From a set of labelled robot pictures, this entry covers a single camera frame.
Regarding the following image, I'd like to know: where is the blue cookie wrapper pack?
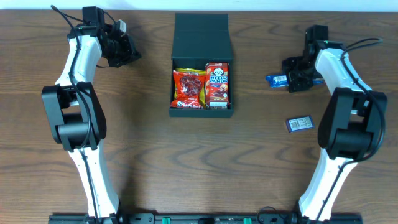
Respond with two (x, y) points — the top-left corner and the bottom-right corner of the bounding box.
(266, 74), (325, 92)

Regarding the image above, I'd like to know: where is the small dark blue box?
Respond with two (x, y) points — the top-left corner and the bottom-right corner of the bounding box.
(285, 115), (315, 133)

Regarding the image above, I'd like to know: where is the black gift box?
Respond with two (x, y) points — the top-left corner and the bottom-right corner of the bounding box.
(169, 12), (234, 119)

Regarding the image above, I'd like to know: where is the red Hello Panda box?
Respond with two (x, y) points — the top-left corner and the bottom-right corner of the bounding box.
(205, 63), (229, 106)

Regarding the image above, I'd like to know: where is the yellow Hacks candy bag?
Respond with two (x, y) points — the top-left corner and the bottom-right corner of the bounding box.
(174, 68), (208, 109)

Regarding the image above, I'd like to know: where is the brown Pocky snack box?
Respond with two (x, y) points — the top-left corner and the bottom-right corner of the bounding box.
(207, 105), (228, 110)

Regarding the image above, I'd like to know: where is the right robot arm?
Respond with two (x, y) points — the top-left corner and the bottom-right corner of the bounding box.
(282, 25), (387, 223)

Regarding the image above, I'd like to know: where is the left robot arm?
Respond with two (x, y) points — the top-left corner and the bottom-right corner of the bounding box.
(42, 6), (141, 223)

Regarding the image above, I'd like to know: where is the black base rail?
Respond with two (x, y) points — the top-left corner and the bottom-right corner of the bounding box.
(48, 212), (363, 224)

